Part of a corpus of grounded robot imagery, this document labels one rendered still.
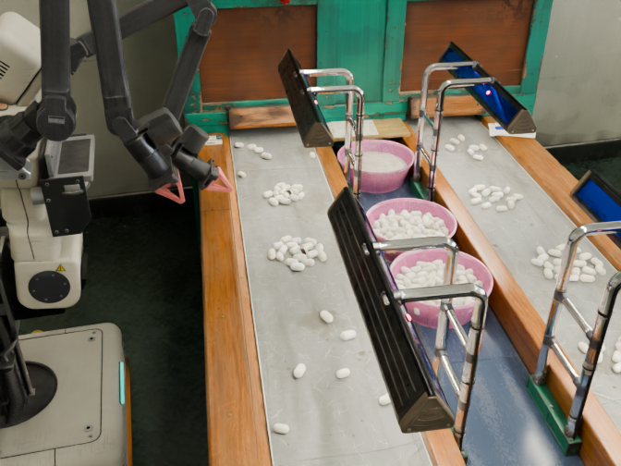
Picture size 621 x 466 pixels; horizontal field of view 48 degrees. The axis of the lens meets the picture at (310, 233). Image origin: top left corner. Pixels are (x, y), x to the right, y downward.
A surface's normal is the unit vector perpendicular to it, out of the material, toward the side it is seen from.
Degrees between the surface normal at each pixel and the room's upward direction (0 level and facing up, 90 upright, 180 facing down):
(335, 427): 0
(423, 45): 90
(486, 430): 0
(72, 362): 0
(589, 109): 90
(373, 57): 90
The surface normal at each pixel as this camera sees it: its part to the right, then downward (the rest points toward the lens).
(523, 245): 0.00, -0.85
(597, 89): 0.23, 0.52
